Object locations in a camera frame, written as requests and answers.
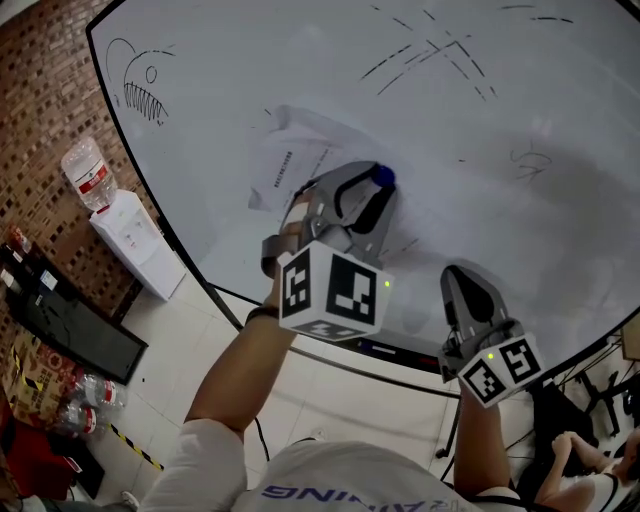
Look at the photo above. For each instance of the printed cardboard box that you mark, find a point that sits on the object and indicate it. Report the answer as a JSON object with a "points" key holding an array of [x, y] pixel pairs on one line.
{"points": [[30, 375]]}

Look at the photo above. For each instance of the blue round magnet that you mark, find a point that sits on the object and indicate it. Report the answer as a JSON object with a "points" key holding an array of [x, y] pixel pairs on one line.
{"points": [[385, 176]]}

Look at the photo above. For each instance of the black whiteboard pen tray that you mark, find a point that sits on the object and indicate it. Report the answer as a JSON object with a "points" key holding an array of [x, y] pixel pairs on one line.
{"points": [[400, 352]]}

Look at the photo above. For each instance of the yellow black striped tape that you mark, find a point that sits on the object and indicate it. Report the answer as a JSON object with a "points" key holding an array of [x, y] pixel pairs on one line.
{"points": [[137, 447]]}

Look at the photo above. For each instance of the black flat screen panel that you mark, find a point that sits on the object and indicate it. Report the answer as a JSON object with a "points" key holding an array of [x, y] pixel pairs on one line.
{"points": [[80, 330]]}

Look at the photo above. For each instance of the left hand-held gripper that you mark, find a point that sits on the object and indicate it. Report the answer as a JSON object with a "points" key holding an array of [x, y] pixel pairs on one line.
{"points": [[332, 295]]}

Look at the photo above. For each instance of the person's left hand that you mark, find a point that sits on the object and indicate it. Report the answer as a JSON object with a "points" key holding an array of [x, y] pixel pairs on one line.
{"points": [[299, 215]]}

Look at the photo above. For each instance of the person's right forearm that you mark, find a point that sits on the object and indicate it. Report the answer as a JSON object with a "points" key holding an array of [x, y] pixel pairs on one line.
{"points": [[482, 445]]}

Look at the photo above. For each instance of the white printed sheet of paper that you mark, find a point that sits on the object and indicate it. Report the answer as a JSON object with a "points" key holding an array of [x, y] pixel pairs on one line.
{"points": [[295, 145]]}

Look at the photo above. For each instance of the white whiteboard with black frame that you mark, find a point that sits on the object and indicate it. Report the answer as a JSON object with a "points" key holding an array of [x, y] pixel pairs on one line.
{"points": [[300, 60]]}

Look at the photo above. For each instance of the person's left forearm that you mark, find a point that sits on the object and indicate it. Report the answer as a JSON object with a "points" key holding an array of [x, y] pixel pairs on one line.
{"points": [[240, 370]]}

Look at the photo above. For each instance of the dark shelf with small items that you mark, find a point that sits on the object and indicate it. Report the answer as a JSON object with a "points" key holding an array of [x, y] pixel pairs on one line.
{"points": [[22, 265]]}

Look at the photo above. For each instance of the white water dispenser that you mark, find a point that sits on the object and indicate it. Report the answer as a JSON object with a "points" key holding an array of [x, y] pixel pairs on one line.
{"points": [[145, 250]]}

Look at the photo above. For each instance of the red bag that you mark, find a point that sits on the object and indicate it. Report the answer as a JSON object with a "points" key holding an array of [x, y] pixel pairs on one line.
{"points": [[35, 460]]}

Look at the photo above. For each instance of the person's white shirt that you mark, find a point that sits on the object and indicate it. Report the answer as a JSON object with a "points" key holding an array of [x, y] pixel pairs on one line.
{"points": [[340, 475]]}

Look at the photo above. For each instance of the clear plastic bottle red label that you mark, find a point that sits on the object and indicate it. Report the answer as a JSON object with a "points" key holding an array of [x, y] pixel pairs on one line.
{"points": [[102, 392], [77, 420]]}

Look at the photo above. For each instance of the black office chair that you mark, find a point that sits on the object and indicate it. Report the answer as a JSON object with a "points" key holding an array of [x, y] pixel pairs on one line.
{"points": [[570, 405]]}

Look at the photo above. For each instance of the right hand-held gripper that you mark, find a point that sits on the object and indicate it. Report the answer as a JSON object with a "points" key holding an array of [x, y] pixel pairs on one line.
{"points": [[500, 370]]}

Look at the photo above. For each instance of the large clear water bottle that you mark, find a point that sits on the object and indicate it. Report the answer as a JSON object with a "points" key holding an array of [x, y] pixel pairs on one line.
{"points": [[90, 175]]}

